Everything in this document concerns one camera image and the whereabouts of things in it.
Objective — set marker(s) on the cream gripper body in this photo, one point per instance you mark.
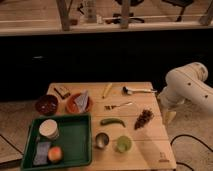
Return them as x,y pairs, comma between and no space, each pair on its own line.
168,116

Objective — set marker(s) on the silver metal fork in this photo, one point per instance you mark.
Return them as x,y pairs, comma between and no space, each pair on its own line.
111,107

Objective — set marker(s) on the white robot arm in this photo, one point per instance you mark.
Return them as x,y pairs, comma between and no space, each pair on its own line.
185,83

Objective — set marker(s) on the green plastic cup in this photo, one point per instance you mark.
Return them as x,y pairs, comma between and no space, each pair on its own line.
123,144

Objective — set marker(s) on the small metal cup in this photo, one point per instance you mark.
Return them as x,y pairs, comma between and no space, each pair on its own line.
101,140

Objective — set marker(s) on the dark grape bunch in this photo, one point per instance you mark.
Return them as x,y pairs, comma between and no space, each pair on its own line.
143,119

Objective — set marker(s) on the green cucumber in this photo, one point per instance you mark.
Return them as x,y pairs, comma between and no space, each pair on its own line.
108,121

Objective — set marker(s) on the yellow banana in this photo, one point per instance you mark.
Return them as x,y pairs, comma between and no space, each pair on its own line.
106,90

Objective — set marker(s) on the grey folded cloth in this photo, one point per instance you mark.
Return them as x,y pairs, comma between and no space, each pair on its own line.
81,101

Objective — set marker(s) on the orange bowl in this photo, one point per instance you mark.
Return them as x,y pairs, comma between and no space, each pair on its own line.
71,106

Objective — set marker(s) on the green plastic tray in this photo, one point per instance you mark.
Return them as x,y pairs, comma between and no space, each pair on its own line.
75,140

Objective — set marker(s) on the orange peach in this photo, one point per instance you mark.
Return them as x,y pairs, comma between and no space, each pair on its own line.
55,154

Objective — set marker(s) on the dark red bowl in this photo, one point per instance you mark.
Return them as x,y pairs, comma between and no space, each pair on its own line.
47,105

